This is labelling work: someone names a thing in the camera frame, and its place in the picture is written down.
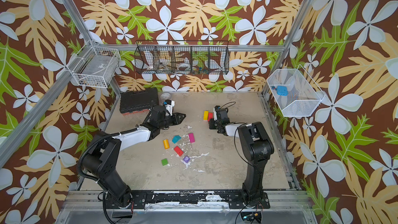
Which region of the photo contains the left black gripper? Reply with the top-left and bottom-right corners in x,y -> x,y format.
159,112 -> 187,130

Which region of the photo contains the red arch block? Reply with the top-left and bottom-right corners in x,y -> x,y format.
208,112 -> 214,121

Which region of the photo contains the yellow arch block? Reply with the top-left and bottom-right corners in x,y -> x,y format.
203,111 -> 209,121

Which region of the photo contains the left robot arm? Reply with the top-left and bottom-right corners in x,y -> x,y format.
77,101 -> 186,208

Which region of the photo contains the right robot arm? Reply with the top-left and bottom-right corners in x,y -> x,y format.
209,118 -> 274,208

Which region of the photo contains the teal block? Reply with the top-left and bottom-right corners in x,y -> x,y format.
172,135 -> 181,144

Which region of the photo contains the magenta block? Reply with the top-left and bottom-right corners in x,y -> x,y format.
188,133 -> 195,143

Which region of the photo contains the orange supermarket block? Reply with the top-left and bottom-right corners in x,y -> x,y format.
163,139 -> 170,149

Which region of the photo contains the red rectangular block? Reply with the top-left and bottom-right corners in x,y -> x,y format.
174,146 -> 184,157

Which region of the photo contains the green square block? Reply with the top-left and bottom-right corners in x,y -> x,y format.
161,158 -> 169,166

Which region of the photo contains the clear plastic cup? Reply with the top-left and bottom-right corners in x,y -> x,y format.
160,92 -> 172,101

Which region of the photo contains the purple number nine cube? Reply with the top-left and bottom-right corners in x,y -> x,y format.
183,156 -> 190,163

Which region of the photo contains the black tool case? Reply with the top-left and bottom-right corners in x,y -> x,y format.
120,88 -> 159,114

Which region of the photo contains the blue object in basket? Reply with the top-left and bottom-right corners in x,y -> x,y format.
276,86 -> 289,96

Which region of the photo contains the white mesh basket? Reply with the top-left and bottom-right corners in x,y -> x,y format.
267,68 -> 325,118

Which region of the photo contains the black wire basket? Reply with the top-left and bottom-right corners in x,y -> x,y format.
132,40 -> 230,75

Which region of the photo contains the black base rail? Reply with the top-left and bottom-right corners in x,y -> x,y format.
105,189 -> 271,211

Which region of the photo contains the white wire basket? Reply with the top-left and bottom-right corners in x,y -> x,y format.
68,41 -> 121,88

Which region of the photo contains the aluminium frame structure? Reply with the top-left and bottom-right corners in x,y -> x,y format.
1,0 -> 304,224

